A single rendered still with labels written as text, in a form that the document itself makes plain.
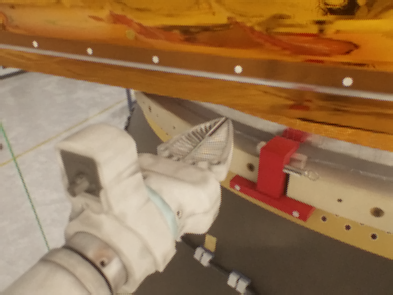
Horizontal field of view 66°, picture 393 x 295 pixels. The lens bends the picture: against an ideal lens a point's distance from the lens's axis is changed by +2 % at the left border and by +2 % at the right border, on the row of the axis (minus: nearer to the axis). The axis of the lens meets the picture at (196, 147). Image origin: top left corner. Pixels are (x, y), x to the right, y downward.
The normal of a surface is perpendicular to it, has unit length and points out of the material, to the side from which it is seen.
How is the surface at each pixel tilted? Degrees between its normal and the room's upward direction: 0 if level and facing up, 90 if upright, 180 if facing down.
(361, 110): 90
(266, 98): 90
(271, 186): 90
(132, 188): 80
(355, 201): 90
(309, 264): 62
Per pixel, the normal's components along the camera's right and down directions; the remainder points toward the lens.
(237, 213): -0.62, -0.07
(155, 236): 0.75, -0.25
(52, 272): 0.08, -0.83
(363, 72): -0.46, 0.48
